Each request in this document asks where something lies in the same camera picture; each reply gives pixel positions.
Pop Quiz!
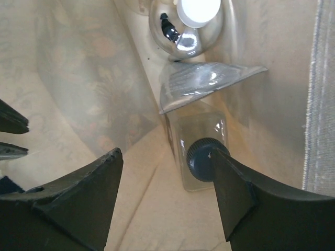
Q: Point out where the clear square bottle black cap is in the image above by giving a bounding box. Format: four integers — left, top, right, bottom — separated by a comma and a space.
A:
164, 101, 229, 192

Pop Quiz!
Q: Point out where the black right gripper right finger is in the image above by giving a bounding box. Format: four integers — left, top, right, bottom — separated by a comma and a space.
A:
211, 149, 334, 250

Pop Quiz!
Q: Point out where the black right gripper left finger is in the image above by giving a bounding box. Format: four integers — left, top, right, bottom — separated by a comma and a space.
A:
1, 148, 124, 250

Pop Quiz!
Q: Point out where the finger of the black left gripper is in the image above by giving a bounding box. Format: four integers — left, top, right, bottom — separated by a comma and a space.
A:
0, 100, 29, 134
0, 142, 28, 160

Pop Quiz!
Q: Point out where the cream canvas tote bag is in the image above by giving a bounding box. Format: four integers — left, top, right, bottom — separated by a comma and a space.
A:
1, 1, 334, 250

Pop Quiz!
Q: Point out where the round silver bottle white cap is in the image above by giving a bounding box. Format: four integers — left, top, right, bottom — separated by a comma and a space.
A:
149, 0, 224, 61

